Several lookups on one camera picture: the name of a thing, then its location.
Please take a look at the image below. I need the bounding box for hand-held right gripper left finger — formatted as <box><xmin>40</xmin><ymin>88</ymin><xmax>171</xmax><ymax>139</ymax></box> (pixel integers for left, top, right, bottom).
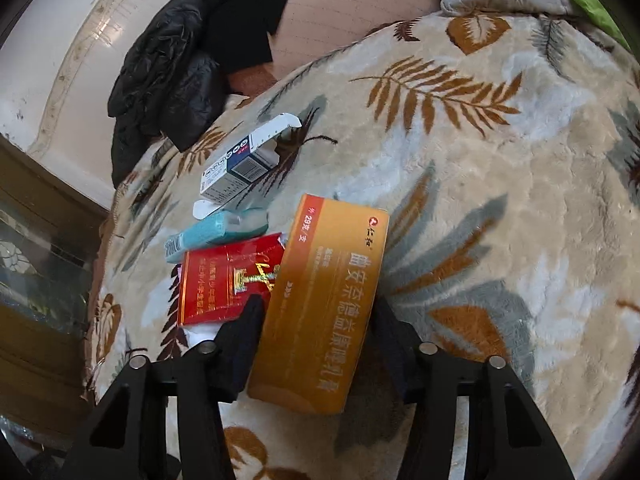
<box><xmin>55</xmin><ymin>294</ymin><xmax>266</xmax><ymax>480</ymax></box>

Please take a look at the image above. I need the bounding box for golden long carton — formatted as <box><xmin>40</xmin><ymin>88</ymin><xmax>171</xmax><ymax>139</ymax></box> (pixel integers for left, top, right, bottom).
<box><xmin>247</xmin><ymin>192</ymin><xmax>391</xmax><ymax>416</ymax></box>

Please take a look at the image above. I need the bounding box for red cigarette pack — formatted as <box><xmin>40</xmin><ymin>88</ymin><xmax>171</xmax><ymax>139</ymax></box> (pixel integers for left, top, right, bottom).
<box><xmin>177</xmin><ymin>232</ymin><xmax>286</xmax><ymax>328</ymax></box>

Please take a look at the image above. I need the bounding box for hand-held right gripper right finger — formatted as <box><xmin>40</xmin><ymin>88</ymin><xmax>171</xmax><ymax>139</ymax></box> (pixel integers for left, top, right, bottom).
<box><xmin>372</xmin><ymin>299</ymin><xmax>576</xmax><ymax>480</ymax></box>

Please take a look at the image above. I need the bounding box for white blue carton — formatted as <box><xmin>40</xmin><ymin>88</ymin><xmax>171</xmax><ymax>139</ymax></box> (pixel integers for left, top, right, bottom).
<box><xmin>194</xmin><ymin>112</ymin><xmax>303</xmax><ymax>221</ymax></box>

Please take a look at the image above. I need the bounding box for teal small box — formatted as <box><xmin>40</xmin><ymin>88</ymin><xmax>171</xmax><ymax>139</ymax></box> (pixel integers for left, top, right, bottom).
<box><xmin>164</xmin><ymin>208</ymin><xmax>269</xmax><ymax>264</ymax></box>

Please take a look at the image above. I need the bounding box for black puffer jacket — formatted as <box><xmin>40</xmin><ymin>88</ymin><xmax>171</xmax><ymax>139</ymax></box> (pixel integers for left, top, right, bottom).
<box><xmin>107</xmin><ymin>0</ymin><xmax>226</xmax><ymax>188</ymax></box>

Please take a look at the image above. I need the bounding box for pink brown sofa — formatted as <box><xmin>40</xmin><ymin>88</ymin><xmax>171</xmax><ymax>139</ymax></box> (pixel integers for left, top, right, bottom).
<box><xmin>225</xmin><ymin>0</ymin><xmax>451</xmax><ymax>96</ymax></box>

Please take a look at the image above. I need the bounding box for green blanket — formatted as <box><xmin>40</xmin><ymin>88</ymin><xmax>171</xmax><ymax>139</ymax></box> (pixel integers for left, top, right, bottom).
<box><xmin>530</xmin><ymin>0</ymin><xmax>633</xmax><ymax>53</ymax></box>

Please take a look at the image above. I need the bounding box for black cloth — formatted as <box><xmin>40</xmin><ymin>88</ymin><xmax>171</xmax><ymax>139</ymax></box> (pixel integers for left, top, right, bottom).
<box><xmin>197</xmin><ymin>0</ymin><xmax>326</xmax><ymax>78</ymax></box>

